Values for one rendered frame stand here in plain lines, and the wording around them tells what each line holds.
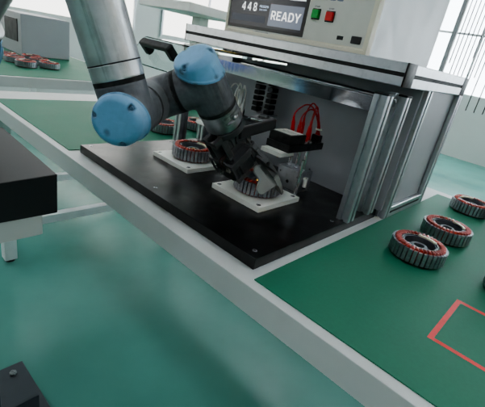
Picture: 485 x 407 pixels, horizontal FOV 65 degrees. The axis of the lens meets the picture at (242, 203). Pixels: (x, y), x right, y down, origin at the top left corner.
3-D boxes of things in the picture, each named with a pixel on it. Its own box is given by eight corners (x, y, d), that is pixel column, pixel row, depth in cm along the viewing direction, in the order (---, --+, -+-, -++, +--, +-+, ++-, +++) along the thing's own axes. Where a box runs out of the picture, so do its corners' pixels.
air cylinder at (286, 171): (296, 193, 97) (302, 173, 95) (274, 182, 101) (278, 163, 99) (307, 190, 100) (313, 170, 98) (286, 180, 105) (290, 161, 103)
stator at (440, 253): (426, 275, 73) (433, 259, 71) (377, 247, 81) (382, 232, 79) (452, 264, 80) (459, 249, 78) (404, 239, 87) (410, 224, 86)
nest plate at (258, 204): (257, 212, 81) (259, 207, 80) (211, 187, 90) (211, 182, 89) (298, 201, 91) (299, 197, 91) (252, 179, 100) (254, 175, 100)
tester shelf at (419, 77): (402, 87, 73) (410, 62, 72) (184, 39, 113) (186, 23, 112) (462, 95, 105) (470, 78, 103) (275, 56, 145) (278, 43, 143)
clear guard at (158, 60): (185, 78, 77) (189, 47, 75) (123, 59, 91) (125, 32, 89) (282, 87, 101) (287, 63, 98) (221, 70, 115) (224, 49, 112)
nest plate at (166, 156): (186, 174, 95) (187, 169, 95) (152, 155, 104) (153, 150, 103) (229, 168, 106) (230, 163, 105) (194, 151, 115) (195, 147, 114)
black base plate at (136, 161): (252, 270, 64) (255, 258, 63) (80, 152, 102) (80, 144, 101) (374, 217, 97) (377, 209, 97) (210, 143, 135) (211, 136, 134)
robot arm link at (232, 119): (216, 89, 74) (246, 98, 69) (224, 106, 77) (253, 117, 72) (190, 114, 72) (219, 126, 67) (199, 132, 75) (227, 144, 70)
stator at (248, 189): (258, 203, 83) (261, 186, 81) (223, 184, 89) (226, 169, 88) (288, 195, 91) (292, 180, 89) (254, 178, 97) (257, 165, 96)
